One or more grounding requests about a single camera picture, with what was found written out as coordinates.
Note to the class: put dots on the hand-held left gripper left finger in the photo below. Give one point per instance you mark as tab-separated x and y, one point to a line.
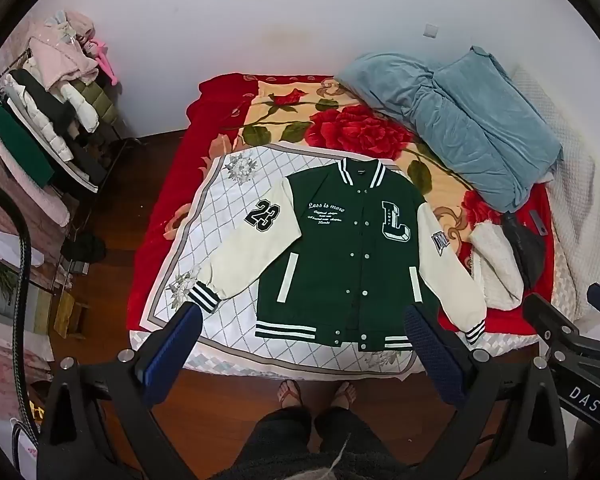
172	350

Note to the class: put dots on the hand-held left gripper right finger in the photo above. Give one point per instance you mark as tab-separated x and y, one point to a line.
430	345

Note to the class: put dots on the green and cream varsity jacket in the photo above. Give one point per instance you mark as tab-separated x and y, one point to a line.
340	260

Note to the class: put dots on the black metal clothes rack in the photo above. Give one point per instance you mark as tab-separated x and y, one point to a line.
120	142

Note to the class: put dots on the row of hanging clothes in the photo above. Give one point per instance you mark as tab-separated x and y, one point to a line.
45	125

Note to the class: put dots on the white fleece cloth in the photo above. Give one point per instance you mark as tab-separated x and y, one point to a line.
497	270

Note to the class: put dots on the dark grey cloth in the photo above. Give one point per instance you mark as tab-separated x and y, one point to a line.
525	250

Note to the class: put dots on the grey phone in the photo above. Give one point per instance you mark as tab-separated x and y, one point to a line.
539	224

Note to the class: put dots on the person's right foot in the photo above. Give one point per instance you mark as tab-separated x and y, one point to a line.
344	396

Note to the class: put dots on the person's foot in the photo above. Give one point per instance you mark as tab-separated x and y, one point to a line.
289	394
344	396

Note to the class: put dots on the small wooden stool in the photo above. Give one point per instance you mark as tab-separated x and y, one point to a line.
72	312

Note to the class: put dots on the person's left foot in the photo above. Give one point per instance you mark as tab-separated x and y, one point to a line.
289	394

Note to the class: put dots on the black cloth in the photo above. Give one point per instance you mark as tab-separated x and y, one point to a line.
82	247

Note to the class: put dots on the white diamond pattern floral cloth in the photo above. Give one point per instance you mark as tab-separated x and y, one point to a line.
215	200

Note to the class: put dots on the person's dark trousers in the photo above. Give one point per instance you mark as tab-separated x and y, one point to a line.
300	440

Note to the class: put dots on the green potted plant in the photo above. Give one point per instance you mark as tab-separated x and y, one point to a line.
1	280

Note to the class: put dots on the blue velvet quilt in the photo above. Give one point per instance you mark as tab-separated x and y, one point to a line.
460	125

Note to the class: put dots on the red rose print blanket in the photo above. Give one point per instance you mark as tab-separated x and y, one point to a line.
365	125

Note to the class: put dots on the pink plastic hanger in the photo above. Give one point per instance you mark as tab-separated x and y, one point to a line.
106	62

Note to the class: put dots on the white wall switch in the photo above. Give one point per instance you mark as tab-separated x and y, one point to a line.
432	31

